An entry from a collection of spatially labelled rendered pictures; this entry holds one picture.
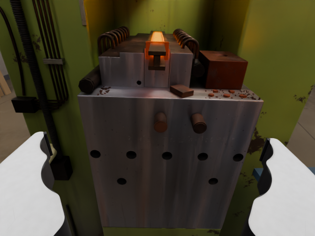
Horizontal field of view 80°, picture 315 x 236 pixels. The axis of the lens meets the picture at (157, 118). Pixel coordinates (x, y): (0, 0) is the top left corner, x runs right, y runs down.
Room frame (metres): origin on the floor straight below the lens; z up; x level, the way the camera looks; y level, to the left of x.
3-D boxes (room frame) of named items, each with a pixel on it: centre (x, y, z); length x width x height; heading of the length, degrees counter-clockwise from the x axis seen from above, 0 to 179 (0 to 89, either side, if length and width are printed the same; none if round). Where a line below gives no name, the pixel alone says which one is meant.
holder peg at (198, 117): (0.33, -0.08, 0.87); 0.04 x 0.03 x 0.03; 1
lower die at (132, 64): (0.62, 0.03, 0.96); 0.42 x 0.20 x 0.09; 1
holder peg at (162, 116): (0.33, -0.01, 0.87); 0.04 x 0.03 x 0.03; 1
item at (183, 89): (0.38, -0.05, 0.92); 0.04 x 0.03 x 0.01; 33
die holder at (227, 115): (0.63, -0.02, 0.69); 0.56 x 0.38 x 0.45; 1
